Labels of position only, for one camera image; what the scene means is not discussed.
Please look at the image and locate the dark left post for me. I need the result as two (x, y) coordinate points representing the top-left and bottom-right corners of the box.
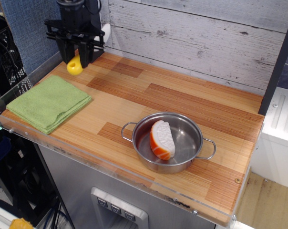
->
(85, 0), (103, 63)

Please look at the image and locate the white ribbed appliance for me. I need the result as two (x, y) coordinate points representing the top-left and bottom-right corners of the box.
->
(250, 87), (288, 187)

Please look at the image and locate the blue fabric partition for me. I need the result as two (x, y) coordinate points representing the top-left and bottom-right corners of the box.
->
(0, 0), (61, 74)

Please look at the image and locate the small steel pot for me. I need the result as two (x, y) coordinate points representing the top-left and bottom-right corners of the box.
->
(129, 112), (206, 174)

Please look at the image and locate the clear acrylic guard rail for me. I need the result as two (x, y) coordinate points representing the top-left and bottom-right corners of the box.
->
(0, 33), (252, 226)

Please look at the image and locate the yellow handled toy knife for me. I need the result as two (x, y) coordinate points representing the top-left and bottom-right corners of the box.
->
(66, 23), (111, 76)

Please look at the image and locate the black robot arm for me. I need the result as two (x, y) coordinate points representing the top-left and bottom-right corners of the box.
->
(44, 0), (106, 68)

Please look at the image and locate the dark right post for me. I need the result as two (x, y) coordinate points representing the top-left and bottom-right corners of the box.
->
(258, 30), (288, 115)

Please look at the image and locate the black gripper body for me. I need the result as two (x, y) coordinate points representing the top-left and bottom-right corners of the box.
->
(44, 4), (105, 46)

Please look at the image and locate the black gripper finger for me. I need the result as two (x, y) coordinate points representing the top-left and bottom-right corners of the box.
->
(78, 42), (95, 68)
(56, 35), (75, 64)

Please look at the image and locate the steel cabinet control panel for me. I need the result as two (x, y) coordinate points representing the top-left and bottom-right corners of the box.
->
(91, 187), (149, 229)

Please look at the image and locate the green folded cloth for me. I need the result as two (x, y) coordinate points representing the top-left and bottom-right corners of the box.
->
(6, 75), (92, 134)

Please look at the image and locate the orange white toy food slice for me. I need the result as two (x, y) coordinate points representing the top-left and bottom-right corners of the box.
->
(150, 120), (175, 160)

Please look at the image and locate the dark post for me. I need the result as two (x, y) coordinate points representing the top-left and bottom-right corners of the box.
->
(85, 0), (103, 63)
(258, 30), (288, 115)

